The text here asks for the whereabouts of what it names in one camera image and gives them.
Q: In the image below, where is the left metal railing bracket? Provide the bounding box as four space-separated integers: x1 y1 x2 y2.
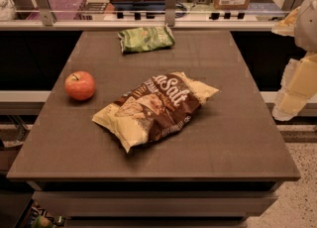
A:
35 0 55 26

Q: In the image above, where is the green jalapeno chip bag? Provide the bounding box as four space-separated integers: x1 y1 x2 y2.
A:
118 26 175 54

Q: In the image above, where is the brown table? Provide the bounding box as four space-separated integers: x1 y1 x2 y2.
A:
8 31 300 228

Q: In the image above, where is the red apple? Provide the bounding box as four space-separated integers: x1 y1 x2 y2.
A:
64 71 96 101

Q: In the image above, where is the purple plastic crate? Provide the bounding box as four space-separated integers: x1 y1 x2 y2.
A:
26 0 89 21

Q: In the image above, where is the brown sea salt chip bag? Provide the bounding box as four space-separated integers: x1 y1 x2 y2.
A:
92 72 218 152

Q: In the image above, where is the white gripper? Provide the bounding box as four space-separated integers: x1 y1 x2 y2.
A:
271 0 317 121

